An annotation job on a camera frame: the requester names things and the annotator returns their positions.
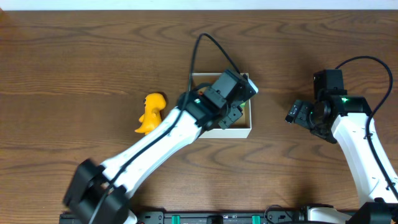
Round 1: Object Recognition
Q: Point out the white cardboard box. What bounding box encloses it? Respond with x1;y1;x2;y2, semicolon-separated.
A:
193;73;252;139

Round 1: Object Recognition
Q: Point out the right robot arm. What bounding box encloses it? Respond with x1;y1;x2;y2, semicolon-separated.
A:
285;69;397;223

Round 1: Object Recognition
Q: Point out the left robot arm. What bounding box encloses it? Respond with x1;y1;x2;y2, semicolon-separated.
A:
63;70;258;224

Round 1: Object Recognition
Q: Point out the orange dinosaur toy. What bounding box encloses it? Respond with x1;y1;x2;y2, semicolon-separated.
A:
135;93;166;135

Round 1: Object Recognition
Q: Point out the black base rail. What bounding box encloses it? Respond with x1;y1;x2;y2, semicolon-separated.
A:
58;203;358;224

